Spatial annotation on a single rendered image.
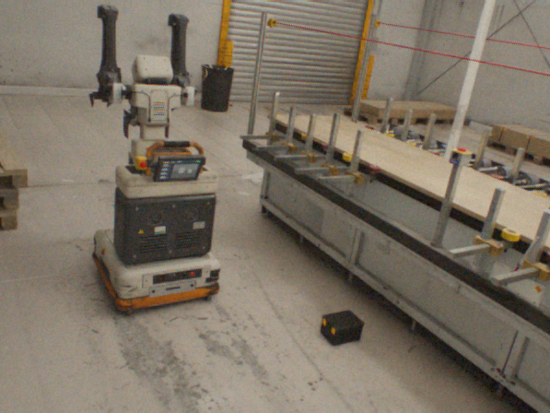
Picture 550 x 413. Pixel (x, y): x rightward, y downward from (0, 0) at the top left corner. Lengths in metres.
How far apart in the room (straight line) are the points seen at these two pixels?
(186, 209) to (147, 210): 0.23
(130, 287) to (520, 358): 2.08
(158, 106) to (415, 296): 1.92
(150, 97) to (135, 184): 0.56
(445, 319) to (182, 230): 1.61
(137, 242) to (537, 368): 2.17
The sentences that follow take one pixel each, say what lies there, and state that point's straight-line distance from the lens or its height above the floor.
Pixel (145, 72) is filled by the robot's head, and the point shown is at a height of 1.30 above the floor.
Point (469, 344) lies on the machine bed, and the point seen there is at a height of 0.17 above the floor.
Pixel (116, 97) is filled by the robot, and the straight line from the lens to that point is 3.14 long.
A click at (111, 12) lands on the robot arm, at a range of 3.28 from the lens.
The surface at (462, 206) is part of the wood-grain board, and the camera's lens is 2.96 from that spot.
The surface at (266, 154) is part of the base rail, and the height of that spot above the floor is 0.68.
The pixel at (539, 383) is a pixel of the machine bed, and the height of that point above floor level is 0.22.
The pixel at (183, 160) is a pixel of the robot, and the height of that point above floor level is 0.92.
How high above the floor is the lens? 1.75
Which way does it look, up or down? 21 degrees down
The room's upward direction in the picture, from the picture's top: 8 degrees clockwise
